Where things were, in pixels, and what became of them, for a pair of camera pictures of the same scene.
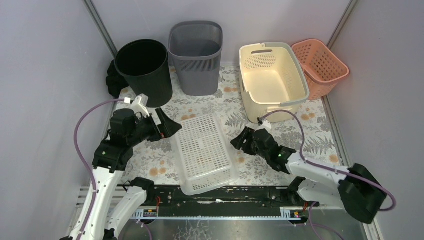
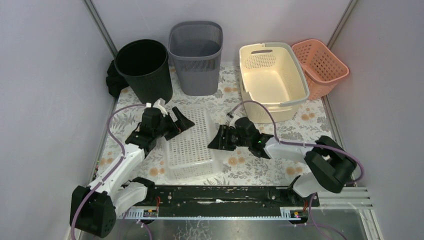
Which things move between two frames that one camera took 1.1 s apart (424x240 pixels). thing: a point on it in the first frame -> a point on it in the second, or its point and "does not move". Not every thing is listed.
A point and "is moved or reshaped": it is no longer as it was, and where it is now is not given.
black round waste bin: [145, 64] does not move
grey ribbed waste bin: [196, 47] does not move
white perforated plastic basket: [204, 157] is moved or reshaped
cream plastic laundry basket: [271, 79] does not move
